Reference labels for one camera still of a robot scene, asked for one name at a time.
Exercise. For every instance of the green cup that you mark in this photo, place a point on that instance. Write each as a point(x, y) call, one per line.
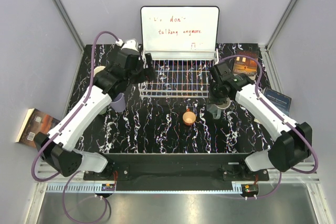
point(103, 111)

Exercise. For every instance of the book with orange windows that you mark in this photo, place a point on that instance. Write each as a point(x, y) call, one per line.
point(245, 65)

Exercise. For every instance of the blue book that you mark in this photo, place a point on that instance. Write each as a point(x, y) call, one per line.
point(281, 101)

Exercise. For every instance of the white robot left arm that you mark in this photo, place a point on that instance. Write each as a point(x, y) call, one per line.
point(109, 83)

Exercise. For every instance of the white whiteboard black frame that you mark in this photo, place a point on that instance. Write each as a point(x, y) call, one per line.
point(179, 28)

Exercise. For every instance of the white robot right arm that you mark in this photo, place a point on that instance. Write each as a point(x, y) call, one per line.
point(292, 140)

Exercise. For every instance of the light blue mug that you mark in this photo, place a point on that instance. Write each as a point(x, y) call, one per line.
point(98, 69)

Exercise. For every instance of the white wire dish rack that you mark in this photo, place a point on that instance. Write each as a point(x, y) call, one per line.
point(180, 74)

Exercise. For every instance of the purple cup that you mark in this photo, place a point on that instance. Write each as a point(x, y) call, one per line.
point(118, 104)

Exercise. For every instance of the grey mug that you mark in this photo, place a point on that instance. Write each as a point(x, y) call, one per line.
point(216, 109)

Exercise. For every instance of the dark book orange sky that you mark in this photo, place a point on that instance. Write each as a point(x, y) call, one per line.
point(35, 121)

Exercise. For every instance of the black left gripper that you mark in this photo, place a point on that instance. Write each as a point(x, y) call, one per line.
point(149, 71)

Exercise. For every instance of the orange mug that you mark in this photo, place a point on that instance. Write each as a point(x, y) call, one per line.
point(189, 117)

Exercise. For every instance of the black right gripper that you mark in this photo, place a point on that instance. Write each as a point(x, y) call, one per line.
point(212, 99)

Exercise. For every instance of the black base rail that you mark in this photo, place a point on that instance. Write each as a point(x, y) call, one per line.
point(163, 173)

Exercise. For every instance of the white slotted cable duct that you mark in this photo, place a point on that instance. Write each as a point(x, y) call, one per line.
point(81, 188)

